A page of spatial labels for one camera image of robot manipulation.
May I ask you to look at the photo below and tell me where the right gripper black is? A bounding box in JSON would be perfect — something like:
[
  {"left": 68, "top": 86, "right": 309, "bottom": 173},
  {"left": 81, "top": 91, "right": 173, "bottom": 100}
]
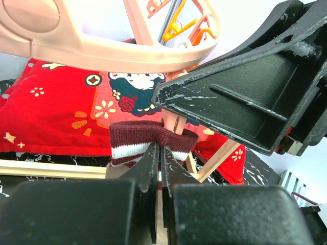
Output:
[{"left": 275, "top": 76, "right": 326, "bottom": 156}]

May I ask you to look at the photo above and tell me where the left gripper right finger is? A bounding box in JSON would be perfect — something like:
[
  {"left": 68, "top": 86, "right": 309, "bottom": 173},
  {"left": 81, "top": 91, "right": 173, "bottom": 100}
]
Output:
[{"left": 161, "top": 146, "right": 202, "bottom": 229}]

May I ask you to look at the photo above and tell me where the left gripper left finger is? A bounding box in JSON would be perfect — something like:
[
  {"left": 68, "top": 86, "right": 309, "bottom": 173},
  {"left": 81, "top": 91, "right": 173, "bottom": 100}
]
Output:
[{"left": 121, "top": 143, "right": 159, "bottom": 244}]

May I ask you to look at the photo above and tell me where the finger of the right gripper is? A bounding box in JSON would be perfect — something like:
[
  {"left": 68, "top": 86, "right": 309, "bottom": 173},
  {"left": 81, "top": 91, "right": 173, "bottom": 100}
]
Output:
[
  {"left": 153, "top": 46, "right": 326, "bottom": 155},
  {"left": 193, "top": 1, "right": 326, "bottom": 71}
]

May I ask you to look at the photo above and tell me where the beige sock maroon striped cuff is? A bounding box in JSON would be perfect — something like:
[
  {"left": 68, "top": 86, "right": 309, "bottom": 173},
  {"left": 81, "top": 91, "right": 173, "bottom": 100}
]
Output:
[{"left": 106, "top": 120, "right": 198, "bottom": 179}]

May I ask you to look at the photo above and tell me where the pink clip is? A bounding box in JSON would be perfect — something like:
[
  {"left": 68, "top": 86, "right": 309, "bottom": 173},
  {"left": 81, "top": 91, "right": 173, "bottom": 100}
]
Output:
[{"left": 161, "top": 69, "right": 188, "bottom": 135}]

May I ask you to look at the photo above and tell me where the pink round clip hanger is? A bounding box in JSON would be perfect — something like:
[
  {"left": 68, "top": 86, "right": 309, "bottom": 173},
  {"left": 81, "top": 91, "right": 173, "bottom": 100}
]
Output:
[{"left": 1, "top": 1, "right": 220, "bottom": 73}]

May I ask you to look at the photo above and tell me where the orange clip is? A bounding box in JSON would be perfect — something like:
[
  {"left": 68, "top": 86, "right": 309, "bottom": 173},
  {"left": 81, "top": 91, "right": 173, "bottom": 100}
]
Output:
[{"left": 162, "top": 15, "right": 217, "bottom": 46}]

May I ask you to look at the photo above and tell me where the red cartoon patterned blanket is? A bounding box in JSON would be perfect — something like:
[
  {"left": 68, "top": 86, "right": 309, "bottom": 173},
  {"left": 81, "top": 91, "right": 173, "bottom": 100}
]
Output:
[{"left": 0, "top": 38, "right": 247, "bottom": 186}]

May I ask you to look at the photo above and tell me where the wooden clothes rack frame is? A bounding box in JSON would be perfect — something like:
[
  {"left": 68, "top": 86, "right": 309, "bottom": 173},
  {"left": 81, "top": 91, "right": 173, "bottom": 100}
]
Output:
[{"left": 1, "top": 139, "right": 240, "bottom": 183}]

